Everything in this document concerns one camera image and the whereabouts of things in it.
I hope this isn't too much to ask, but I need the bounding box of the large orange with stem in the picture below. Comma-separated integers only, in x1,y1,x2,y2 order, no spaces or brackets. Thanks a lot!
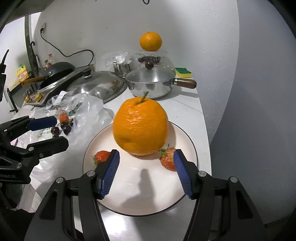
113,91,169,156

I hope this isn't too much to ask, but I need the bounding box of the steel pot with lid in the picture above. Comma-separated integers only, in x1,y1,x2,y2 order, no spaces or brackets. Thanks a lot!
125,66,197,99

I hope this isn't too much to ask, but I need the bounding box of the clear printed plastic bag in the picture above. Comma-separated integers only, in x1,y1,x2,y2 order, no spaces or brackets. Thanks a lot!
14,90,115,186

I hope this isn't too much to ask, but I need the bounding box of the yellow box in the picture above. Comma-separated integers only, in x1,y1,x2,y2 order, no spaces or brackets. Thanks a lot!
16,63,29,83

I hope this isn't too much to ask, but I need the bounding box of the black power cable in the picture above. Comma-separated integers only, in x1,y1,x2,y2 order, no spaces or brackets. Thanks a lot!
40,27,95,67

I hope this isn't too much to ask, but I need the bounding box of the large steel glass lid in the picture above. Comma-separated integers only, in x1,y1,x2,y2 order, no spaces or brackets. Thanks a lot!
66,71,127,103

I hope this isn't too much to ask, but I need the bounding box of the glass jar with cherries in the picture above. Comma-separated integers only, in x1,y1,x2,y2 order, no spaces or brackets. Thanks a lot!
130,51,175,69

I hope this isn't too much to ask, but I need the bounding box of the green yellow sponge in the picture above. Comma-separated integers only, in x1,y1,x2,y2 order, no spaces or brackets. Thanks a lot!
175,67,192,78

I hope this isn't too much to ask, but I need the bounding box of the small orange on jar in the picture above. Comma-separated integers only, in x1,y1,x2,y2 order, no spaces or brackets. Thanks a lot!
139,32,163,52

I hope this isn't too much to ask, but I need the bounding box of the black wok pan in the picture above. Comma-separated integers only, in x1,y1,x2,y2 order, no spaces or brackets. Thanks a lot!
21,62,76,90

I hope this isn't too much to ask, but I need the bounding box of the white round plate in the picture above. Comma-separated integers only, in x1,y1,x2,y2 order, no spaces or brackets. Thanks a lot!
83,125,185,216

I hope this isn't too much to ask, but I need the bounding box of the red strawberry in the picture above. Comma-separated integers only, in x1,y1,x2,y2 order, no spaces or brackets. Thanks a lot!
59,113,69,123
93,151,110,166

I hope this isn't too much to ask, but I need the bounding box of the red capped bottle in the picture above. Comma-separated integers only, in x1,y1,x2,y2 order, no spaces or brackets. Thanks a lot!
48,53,54,67

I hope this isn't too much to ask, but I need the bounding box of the small steel cup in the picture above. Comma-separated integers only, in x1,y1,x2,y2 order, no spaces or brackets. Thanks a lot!
113,61,130,76

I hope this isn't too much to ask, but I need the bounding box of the pale strawberry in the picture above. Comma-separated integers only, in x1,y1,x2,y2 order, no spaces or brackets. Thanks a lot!
159,145,176,171

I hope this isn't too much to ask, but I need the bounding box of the red strawberry on bag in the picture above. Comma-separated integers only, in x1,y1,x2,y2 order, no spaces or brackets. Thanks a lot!
59,113,69,123

